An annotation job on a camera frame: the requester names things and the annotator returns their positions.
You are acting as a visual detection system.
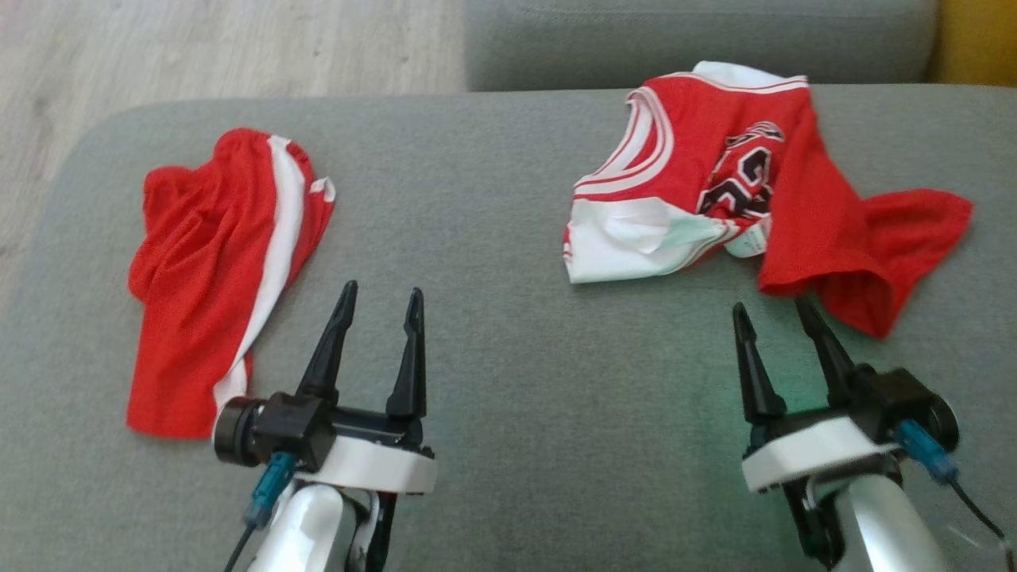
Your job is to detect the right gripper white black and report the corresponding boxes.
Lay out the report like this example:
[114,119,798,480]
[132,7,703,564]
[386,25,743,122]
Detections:
[732,296,900,494]

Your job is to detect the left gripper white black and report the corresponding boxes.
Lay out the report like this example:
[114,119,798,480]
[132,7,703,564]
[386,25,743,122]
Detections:
[298,280,438,496]

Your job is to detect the red white basketball jersey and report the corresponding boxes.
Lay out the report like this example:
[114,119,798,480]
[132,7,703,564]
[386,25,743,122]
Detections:
[563,61,975,340]

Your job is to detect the red white-striped basketball shorts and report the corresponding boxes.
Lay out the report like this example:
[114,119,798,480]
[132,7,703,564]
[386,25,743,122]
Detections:
[126,127,337,440]

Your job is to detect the grey sofa back cushion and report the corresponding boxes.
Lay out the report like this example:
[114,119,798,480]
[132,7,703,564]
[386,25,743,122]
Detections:
[463,0,943,92]

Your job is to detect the yellow object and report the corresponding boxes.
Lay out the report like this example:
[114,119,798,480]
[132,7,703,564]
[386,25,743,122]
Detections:
[927,0,1017,87]

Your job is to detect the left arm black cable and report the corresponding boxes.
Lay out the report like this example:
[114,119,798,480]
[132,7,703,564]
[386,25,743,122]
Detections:
[224,451,298,572]

